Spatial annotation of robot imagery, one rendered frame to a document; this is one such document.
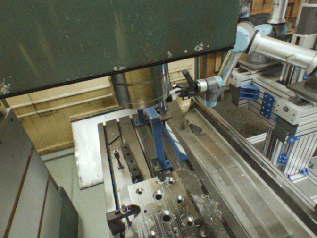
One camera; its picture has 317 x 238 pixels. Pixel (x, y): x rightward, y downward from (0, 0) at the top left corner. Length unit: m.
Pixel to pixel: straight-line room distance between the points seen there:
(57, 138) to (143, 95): 1.45
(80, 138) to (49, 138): 0.30
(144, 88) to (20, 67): 0.24
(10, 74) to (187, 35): 0.32
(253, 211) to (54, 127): 1.49
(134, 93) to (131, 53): 0.12
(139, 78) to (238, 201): 0.91
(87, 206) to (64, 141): 0.68
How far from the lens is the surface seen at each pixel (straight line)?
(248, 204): 1.22
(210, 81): 1.26
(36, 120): 1.81
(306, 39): 1.48
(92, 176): 1.54
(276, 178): 1.28
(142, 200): 0.91
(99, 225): 1.35
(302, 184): 2.13
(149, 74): 0.48
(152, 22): 0.41
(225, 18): 0.47
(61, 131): 1.85
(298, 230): 1.30
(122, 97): 0.51
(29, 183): 0.87
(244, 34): 1.10
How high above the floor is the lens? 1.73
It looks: 34 degrees down
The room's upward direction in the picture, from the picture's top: 7 degrees counter-clockwise
